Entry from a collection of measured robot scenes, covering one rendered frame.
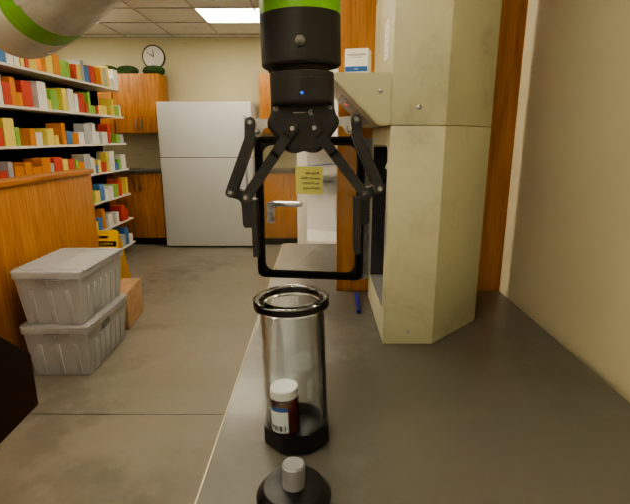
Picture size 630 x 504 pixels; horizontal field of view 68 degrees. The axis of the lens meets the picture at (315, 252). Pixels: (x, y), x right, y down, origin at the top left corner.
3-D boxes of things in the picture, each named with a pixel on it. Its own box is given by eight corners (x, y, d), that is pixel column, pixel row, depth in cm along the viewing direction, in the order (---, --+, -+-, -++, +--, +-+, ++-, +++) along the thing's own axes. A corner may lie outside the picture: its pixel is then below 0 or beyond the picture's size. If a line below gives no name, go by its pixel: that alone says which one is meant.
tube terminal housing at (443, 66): (453, 296, 135) (476, 4, 116) (495, 344, 103) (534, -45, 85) (367, 295, 135) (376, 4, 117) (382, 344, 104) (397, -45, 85)
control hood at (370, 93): (372, 128, 124) (373, 88, 121) (390, 125, 92) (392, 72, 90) (329, 128, 124) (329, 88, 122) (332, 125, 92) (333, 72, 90)
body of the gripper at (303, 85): (336, 74, 58) (337, 150, 60) (268, 76, 58) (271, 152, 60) (340, 65, 51) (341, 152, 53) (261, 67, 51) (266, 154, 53)
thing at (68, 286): (129, 292, 326) (125, 246, 318) (88, 327, 267) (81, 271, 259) (70, 292, 326) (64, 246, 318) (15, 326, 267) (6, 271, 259)
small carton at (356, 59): (370, 80, 104) (371, 51, 102) (367, 77, 99) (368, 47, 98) (348, 81, 105) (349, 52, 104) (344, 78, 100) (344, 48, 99)
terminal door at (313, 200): (362, 280, 133) (366, 136, 123) (258, 276, 136) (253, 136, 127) (362, 280, 133) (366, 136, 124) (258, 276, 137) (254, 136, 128)
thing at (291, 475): (330, 482, 62) (330, 439, 61) (332, 540, 53) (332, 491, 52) (261, 481, 62) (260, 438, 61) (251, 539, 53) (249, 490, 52)
